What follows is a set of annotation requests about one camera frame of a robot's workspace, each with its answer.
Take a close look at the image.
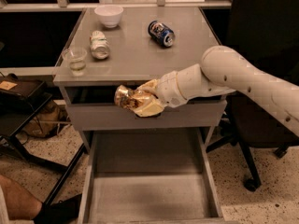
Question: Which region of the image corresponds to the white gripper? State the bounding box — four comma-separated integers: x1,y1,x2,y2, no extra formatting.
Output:
133,71,187,117

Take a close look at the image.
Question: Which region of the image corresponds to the crushed orange can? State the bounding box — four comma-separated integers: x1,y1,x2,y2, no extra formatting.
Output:
114,85,151,110

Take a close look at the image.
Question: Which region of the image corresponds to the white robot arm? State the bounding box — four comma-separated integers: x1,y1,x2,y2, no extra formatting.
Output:
135,46,299,136

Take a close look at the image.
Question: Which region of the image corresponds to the blue soda can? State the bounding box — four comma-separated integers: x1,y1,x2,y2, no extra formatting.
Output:
148,21,175,48

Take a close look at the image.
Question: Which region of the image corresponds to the green white soda can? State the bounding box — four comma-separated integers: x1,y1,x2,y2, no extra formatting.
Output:
90,31,110,60

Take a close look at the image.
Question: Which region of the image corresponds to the closed grey top drawer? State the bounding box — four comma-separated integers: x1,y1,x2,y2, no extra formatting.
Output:
67,100,226,131

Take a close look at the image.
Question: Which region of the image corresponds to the grey drawer cabinet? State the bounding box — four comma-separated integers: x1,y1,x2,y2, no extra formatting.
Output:
52,6,238,224

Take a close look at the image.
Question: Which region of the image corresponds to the open grey middle drawer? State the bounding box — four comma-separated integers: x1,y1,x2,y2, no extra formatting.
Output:
78,128,224,224

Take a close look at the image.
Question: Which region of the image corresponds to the clear plastic cup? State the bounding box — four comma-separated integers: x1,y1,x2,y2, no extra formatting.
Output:
62,47,87,76

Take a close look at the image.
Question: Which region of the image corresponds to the white bowl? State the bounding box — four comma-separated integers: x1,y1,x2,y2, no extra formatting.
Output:
94,5,124,28

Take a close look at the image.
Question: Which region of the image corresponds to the brown bag on floor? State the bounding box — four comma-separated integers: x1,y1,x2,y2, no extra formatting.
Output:
22,100,67,138

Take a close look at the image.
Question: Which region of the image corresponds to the black side table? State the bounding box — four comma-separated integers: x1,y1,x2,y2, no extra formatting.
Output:
0,74,86,205

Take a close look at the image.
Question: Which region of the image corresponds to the black office chair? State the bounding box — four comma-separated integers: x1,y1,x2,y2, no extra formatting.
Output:
206,0,299,191

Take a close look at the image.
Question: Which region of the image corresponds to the black shoe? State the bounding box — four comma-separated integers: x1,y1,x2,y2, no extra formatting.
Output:
33,194,82,224

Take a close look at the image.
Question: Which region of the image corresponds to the person's bare leg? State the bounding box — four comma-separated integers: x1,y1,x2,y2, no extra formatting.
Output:
0,175,42,220

